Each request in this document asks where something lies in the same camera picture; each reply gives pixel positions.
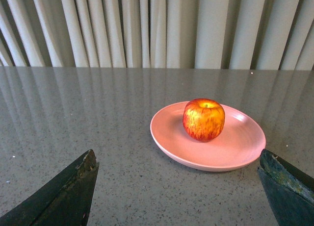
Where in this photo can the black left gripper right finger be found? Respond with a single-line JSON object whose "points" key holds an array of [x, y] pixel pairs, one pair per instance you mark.
{"points": [[289, 191]]}

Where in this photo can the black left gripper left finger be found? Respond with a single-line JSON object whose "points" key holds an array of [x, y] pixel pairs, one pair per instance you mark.
{"points": [[64, 201]]}

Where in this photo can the pink plate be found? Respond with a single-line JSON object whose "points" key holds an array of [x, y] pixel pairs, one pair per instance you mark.
{"points": [[240, 143]]}

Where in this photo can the beige pleated curtain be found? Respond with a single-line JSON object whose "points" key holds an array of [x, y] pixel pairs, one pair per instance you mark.
{"points": [[200, 34]]}

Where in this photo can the red yellow apple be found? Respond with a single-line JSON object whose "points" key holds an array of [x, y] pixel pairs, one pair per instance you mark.
{"points": [[203, 119]]}

